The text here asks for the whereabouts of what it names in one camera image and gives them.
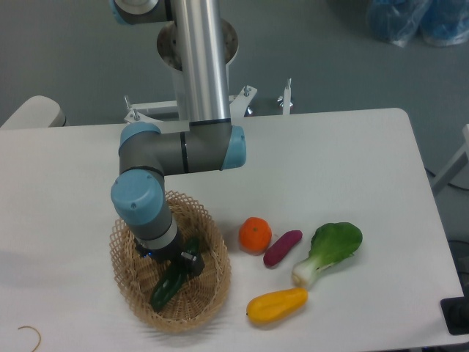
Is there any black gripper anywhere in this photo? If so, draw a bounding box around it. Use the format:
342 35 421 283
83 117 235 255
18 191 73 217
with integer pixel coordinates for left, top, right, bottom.
134 231 204 277

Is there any green cucumber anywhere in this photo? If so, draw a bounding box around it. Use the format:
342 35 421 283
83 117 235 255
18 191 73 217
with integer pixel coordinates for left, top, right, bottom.
149 236 201 312

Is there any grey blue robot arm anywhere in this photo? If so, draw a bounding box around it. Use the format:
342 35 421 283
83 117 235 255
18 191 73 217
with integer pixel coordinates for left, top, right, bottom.
111 1 246 276

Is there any woven wicker basket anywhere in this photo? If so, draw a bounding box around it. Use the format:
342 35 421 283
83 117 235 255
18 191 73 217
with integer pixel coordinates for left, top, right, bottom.
109 191 231 333

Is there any orange tangerine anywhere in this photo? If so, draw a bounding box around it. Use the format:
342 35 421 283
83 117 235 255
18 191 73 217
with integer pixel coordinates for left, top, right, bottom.
238 217 272 253

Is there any purple sweet potato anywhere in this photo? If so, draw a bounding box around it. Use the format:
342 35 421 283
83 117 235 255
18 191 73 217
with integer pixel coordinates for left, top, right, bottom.
263 230 303 268

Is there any yellow pepper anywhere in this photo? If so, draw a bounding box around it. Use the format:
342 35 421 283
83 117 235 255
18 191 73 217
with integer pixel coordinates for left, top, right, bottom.
246 287 309 324

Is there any green bok choy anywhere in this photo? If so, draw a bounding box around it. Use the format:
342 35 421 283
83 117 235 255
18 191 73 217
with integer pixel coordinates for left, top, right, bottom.
291 222 363 289

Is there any tan rubber band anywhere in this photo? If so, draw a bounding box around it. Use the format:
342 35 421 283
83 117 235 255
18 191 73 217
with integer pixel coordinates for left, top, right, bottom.
18 326 43 349

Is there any white chair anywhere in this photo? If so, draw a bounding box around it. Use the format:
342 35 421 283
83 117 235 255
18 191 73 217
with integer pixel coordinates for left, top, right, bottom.
1 95 69 130

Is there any black device at table edge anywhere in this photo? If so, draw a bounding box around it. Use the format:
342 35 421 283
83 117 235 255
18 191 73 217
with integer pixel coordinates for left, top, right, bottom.
440 297 468 336

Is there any blue plastic bag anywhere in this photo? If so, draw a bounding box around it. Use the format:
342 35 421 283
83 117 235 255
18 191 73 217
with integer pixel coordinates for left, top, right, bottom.
366 0 468 48

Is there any white frame at right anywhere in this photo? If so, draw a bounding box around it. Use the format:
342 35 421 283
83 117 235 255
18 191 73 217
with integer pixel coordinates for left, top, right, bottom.
430 125 468 195

